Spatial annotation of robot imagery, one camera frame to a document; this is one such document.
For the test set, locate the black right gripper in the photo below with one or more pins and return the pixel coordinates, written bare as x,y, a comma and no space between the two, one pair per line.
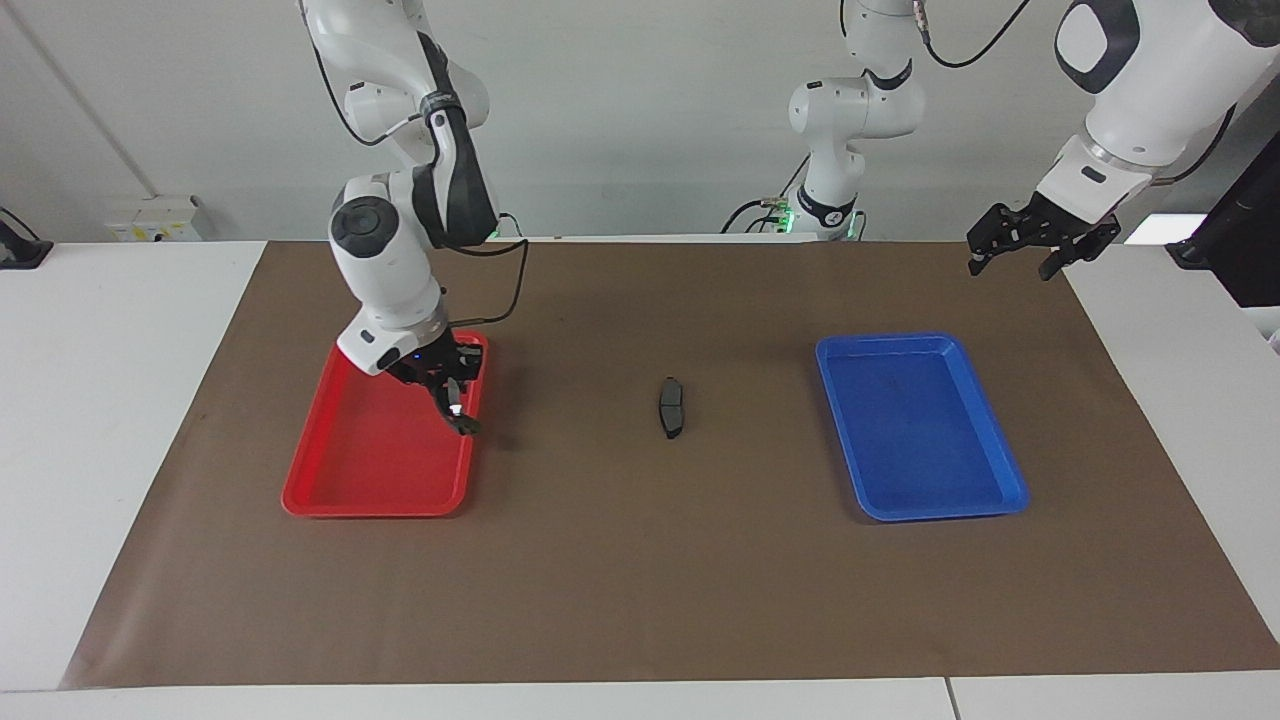
435,362

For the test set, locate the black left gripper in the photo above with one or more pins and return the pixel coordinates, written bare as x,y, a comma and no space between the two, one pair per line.
1045,228

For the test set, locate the long curved brake pad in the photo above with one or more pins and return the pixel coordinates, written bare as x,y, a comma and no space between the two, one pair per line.
462,418

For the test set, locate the small dark brake pad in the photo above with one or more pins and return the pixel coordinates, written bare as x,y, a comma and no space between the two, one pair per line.
672,408

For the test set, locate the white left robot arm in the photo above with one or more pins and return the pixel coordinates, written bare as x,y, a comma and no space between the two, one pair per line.
1150,90

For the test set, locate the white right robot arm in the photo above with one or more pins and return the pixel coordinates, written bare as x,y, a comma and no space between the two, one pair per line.
385,270

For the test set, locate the red plastic tray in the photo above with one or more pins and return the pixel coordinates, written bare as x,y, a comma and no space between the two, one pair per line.
350,470

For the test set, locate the blue plastic tray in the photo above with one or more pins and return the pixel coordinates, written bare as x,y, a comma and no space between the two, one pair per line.
930,430

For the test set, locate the brown paper mat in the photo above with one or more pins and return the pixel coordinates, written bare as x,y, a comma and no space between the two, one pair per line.
650,560

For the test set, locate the black clamp device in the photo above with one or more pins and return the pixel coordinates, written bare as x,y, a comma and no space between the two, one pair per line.
22,250

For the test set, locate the white wall socket box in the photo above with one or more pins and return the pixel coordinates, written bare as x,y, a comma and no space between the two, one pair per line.
155,220

